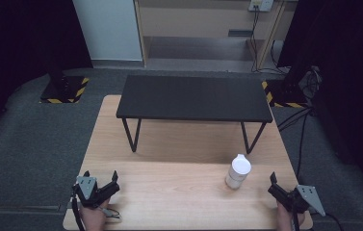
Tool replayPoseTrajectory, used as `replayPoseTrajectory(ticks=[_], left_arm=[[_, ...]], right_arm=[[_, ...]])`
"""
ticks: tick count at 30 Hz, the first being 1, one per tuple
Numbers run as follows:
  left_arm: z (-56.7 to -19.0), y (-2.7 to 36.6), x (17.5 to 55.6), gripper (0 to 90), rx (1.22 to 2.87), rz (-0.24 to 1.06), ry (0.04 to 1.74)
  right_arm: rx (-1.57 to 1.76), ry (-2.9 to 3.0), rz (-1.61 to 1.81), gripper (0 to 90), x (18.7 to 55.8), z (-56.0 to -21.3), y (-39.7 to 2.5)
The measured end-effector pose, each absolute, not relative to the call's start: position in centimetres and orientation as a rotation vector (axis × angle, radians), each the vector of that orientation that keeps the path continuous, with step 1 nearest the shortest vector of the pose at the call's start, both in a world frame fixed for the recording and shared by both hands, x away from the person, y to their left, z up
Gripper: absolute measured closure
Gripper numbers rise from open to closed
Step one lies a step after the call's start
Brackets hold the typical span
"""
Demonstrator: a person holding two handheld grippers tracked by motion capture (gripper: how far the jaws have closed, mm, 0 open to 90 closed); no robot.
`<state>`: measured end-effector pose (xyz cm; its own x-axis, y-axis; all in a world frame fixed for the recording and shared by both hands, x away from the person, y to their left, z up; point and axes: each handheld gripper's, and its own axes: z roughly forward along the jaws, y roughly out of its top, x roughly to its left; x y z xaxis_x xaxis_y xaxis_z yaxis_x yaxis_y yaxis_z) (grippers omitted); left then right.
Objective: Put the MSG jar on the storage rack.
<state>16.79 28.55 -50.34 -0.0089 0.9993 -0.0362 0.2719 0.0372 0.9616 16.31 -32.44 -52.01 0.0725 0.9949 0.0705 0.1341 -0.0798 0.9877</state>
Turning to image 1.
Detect light wooden desk frame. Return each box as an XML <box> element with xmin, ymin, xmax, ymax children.
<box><xmin>133</xmin><ymin>0</ymin><xmax>298</xmax><ymax>70</ymax></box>

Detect black low shelf table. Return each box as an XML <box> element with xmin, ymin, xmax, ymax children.
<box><xmin>116</xmin><ymin>74</ymin><xmax>274</xmax><ymax>155</ymax></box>

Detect grey plug with cable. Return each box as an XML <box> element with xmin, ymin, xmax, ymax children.
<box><xmin>99</xmin><ymin>206</ymin><xmax>123</xmax><ymax>223</ymax></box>

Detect person's right hand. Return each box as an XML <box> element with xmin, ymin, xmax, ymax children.
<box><xmin>276</xmin><ymin>201</ymin><xmax>306</xmax><ymax>231</ymax></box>

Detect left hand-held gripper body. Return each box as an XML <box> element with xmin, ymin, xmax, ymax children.
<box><xmin>72</xmin><ymin>175</ymin><xmax>121</xmax><ymax>209</ymax></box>

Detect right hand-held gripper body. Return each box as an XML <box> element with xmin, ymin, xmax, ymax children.
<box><xmin>267</xmin><ymin>184</ymin><xmax>326</xmax><ymax>218</ymax></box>

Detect stand base with hazard tape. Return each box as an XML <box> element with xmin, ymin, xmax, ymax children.
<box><xmin>39</xmin><ymin>75</ymin><xmax>91</xmax><ymax>105</ymax></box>
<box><xmin>261</xmin><ymin>79</ymin><xmax>309</xmax><ymax>109</ymax></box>

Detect white power strip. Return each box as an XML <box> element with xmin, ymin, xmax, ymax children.
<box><xmin>247</xmin><ymin>0</ymin><xmax>275</xmax><ymax>13</ymax></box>

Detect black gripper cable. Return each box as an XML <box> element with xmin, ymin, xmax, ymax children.
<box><xmin>310</xmin><ymin>210</ymin><xmax>345</xmax><ymax>231</ymax></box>
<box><xmin>70</xmin><ymin>194</ymin><xmax>87</xmax><ymax>231</ymax></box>

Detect dark curtain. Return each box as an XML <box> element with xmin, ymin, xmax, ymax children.
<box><xmin>277</xmin><ymin>0</ymin><xmax>363</xmax><ymax>201</ymax></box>
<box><xmin>0</xmin><ymin>0</ymin><xmax>93</xmax><ymax>147</ymax></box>

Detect bundle of grey cables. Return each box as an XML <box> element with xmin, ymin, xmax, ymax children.
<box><xmin>298</xmin><ymin>64</ymin><xmax>324</xmax><ymax>98</ymax></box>

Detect black power cables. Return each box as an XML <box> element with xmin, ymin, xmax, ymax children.
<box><xmin>249</xmin><ymin>5</ymin><xmax>292</xmax><ymax>75</ymax></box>

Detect white cup with lid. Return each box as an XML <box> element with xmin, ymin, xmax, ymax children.
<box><xmin>224</xmin><ymin>153</ymin><xmax>252</xmax><ymax>191</ymax></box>

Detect white panel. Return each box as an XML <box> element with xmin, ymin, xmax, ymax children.
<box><xmin>71</xmin><ymin>0</ymin><xmax>144</xmax><ymax>63</ymax></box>

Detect black floor cables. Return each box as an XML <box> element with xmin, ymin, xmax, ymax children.
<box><xmin>276</xmin><ymin>106</ymin><xmax>316</xmax><ymax>179</ymax></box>

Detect person's left hand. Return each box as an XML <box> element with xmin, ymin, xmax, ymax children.
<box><xmin>78</xmin><ymin>197</ymin><xmax>112</xmax><ymax>231</ymax></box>

